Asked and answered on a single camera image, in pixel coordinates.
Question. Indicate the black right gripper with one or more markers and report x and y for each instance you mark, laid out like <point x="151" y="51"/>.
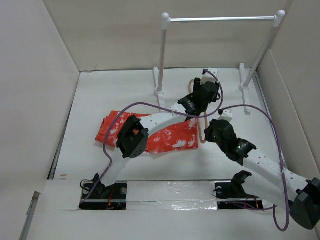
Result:
<point x="210" y="129"/>

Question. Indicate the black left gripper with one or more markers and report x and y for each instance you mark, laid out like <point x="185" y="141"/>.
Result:
<point x="197" y="85"/>

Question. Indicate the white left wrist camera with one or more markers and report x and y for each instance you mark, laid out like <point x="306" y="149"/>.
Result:
<point x="209" y="75"/>

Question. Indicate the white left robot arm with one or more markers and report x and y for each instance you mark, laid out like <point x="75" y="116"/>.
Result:
<point x="133" y="137"/>

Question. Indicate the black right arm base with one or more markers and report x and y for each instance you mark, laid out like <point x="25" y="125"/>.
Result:
<point x="231" y="195"/>

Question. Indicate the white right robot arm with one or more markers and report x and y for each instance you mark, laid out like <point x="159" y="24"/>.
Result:
<point x="266" y="179"/>

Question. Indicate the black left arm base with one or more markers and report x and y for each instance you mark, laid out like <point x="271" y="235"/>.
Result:
<point x="112" y="198"/>

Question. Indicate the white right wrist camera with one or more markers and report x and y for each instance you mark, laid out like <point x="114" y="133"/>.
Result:
<point x="225" y="114"/>

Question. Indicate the orange white tie-dye trousers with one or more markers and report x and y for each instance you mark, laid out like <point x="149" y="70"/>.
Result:
<point x="177" y="137"/>

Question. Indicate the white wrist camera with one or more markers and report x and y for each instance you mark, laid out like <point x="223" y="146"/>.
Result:
<point x="209" y="75"/>
<point x="225" y="114"/>

